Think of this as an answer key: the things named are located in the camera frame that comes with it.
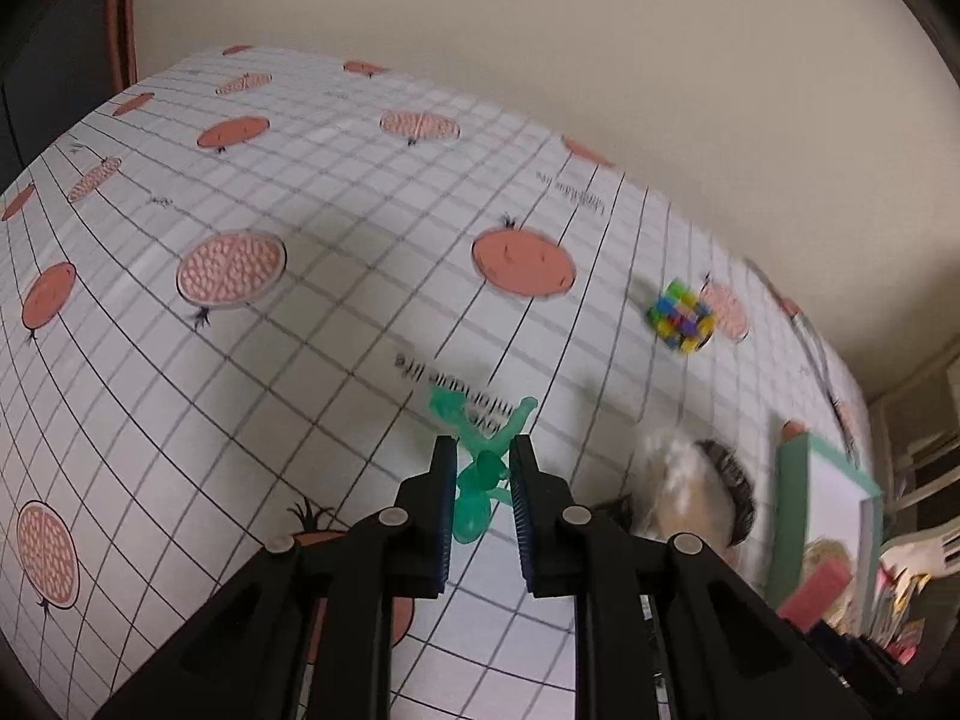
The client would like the green tray box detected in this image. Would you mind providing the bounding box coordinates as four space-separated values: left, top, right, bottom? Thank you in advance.
765 433 884 635

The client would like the multicolour block cube toy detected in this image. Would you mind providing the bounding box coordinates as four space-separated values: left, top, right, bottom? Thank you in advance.
646 280 716 355

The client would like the green plastic toy figure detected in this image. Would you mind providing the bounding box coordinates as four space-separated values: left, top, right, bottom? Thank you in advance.
430 387 539 544

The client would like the bag of cotton swabs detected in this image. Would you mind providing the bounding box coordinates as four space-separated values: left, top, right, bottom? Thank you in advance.
628 429 739 564

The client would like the white wooden shelf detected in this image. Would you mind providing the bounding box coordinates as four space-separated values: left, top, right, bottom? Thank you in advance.
871 358 958 577

